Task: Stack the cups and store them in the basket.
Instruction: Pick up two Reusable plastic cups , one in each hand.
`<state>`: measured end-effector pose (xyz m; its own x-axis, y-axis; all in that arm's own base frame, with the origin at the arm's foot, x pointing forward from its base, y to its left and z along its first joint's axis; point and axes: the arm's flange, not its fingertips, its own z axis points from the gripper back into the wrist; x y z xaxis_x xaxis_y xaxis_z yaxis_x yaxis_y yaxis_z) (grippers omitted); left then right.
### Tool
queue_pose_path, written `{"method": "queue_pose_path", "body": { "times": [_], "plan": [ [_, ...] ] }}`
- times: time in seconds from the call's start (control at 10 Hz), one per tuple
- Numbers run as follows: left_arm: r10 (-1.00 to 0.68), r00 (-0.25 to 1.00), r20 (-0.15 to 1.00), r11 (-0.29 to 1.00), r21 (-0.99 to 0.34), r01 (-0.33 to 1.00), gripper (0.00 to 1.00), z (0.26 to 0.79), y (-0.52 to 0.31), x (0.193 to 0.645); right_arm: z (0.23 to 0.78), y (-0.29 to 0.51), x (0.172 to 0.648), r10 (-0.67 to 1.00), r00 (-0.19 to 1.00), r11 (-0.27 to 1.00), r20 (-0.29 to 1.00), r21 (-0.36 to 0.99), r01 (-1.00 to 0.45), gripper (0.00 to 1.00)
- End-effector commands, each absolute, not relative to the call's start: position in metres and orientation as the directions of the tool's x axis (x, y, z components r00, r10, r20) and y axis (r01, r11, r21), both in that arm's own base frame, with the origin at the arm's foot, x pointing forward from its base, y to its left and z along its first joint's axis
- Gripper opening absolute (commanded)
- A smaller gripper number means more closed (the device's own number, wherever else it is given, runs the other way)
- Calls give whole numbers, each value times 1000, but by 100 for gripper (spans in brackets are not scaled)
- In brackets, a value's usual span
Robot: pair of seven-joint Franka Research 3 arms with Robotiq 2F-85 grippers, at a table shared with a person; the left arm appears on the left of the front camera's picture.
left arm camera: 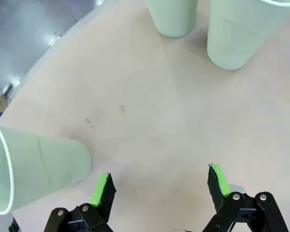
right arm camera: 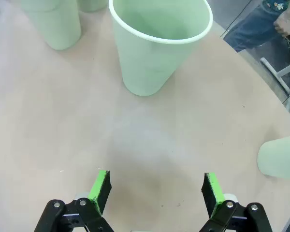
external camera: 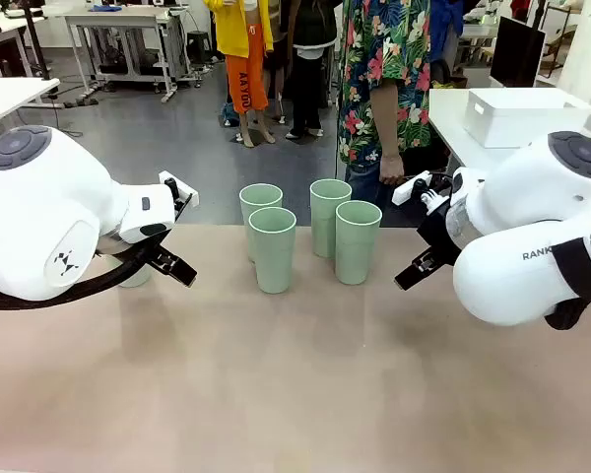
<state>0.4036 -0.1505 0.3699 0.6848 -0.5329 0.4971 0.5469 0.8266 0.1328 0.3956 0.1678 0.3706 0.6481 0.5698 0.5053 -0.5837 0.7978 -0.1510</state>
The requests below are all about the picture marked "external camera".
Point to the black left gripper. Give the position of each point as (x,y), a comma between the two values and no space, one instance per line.
(155,250)

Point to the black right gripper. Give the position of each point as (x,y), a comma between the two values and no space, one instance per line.
(438,224)

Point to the pale green plastic cup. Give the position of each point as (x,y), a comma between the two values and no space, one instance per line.
(358,246)
(325,217)
(261,194)
(274,251)
(137,279)

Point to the white plastic basket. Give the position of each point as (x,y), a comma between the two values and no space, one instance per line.
(517,115)

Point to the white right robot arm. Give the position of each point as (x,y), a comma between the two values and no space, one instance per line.
(522,236)

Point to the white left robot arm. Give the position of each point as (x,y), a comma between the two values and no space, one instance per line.
(44,207)

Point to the person's right forearm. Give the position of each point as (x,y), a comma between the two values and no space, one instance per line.
(384,118)

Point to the person's right hand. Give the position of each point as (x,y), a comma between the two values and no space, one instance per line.
(390,170)

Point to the blue jeans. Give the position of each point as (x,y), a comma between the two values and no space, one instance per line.
(369,182)

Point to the white side table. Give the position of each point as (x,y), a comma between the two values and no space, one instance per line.
(448,123)

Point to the power strip on floor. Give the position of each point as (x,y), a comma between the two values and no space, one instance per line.
(81,102)

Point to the black stool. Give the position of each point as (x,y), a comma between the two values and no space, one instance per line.
(199,44)

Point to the person in black clothes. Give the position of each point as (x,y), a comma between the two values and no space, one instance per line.
(308,74)

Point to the person in floral shirt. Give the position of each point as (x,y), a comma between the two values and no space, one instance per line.
(369,49)

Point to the figure in yellow and orange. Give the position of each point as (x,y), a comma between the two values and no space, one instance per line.
(243,49)

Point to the person in blue top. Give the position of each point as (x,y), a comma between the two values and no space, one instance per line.
(443,34)

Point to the black monitor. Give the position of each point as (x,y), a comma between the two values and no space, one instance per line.
(517,49)

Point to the grey metal desk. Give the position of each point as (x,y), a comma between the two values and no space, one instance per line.
(113,20)

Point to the black stand pole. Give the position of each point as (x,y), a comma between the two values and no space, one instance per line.
(33,39)

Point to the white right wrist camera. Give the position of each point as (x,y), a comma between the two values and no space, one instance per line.
(409,189)

